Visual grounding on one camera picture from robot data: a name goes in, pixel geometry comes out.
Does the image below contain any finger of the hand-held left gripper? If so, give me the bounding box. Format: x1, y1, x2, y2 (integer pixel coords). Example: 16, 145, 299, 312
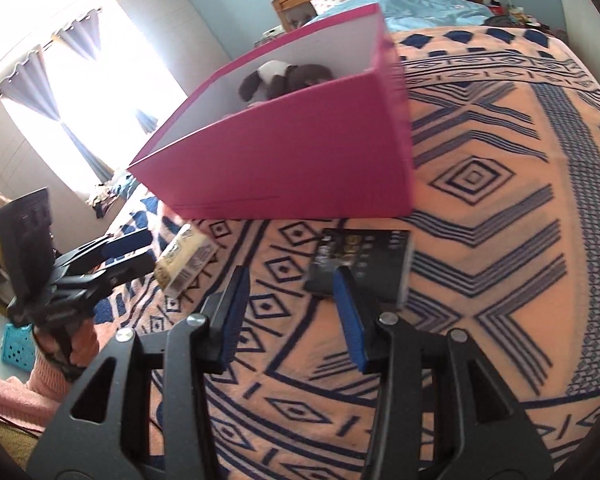
80, 251, 157, 302
54, 227, 152, 273

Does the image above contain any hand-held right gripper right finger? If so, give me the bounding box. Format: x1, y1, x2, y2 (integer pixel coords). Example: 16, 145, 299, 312
331, 265, 554, 480

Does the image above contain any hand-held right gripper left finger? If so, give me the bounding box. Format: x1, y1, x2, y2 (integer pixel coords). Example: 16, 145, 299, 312
26, 264, 252, 480

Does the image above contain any cream carton with barcode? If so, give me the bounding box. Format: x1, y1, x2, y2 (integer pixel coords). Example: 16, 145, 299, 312
155, 222, 218, 297

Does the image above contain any black printed box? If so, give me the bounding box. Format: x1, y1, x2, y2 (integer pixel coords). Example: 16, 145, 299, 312
302, 228, 413, 308

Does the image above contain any pink cardboard box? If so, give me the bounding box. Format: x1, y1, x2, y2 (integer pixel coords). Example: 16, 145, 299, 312
127, 2, 415, 221

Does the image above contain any brown plush toy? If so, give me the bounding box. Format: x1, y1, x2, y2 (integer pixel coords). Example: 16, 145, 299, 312
237, 59, 336, 108

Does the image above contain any person's left forearm pink sleeve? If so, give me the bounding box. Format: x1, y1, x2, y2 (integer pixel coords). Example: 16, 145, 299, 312
0, 319, 103, 413

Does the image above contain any person's left hand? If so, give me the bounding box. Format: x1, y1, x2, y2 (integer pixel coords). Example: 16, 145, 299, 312
34, 326, 82, 384

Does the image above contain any teal floral bedding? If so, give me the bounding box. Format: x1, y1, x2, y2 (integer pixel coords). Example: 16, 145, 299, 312
87, 170, 142, 212

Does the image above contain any teal plastic basket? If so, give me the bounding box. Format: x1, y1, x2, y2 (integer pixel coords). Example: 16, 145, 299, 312
0, 322, 37, 374

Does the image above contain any orange and navy patterned blanket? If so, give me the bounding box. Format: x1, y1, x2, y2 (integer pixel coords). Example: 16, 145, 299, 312
92, 25, 600, 480

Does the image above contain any purple curtain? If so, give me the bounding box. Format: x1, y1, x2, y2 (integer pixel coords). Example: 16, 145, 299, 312
52, 7, 161, 137
0, 42, 117, 182

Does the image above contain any bright window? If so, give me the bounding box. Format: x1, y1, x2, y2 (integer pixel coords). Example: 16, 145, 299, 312
0, 0, 202, 187

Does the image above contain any person's olive clothing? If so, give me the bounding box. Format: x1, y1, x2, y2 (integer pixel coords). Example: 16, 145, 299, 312
0, 410, 46, 467

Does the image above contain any nightstand clutter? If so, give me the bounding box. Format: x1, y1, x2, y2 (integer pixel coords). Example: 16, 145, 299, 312
490, 2, 566, 36

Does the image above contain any black cable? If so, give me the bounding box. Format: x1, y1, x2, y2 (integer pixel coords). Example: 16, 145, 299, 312
0, 404, 47, 433

